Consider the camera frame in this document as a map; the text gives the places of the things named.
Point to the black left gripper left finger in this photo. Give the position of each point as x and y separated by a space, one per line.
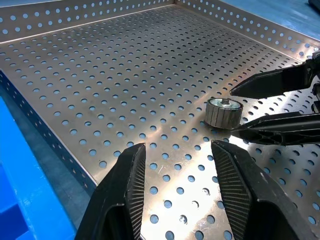
112 200

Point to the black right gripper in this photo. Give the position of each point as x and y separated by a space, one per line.
315 62

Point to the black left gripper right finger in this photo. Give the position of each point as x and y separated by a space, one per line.
255 200

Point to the ribbed metal roller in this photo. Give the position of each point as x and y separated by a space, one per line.
222 117

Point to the blue compartment tray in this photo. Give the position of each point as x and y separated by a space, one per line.
25 180

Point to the perforated steel tray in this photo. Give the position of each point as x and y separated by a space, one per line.
125 75

